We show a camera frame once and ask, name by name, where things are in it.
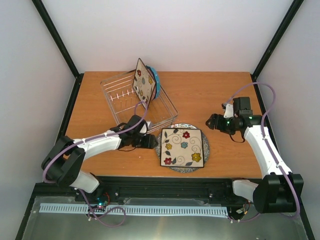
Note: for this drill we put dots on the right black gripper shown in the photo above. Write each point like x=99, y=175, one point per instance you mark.
x=216, y=123

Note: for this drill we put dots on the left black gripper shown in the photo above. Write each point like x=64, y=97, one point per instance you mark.
x=149, y=142

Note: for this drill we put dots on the grey speckled round plate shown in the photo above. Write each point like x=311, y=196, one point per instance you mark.
x=206, y=148

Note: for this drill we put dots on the blue polka dot plate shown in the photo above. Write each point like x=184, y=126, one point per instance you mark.
x=156, y=77

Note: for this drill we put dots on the chrome wire dish rack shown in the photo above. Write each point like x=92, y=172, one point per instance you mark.
x=123, y=102

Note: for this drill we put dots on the white square floral plate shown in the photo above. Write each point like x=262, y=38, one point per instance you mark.
x=143, y=83

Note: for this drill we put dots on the pink polka dot plate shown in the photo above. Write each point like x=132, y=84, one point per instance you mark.
x=154, y=90

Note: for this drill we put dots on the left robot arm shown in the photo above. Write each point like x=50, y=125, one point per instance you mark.
x=63, y=164

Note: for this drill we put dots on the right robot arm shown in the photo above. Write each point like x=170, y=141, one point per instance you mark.
x=270, y=165

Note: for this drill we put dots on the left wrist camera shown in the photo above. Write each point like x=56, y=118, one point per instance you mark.
x=145, y=127

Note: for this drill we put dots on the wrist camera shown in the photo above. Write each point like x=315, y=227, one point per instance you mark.
x=240, y=106
x=145, y=127

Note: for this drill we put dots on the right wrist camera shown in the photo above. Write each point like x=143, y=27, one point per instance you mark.
x=240, y=106

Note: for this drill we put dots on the black aluminium frame rail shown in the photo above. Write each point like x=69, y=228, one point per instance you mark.
x=209, y=190

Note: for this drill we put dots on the light blue cable duct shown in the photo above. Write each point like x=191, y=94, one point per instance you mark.
x=136, y=210

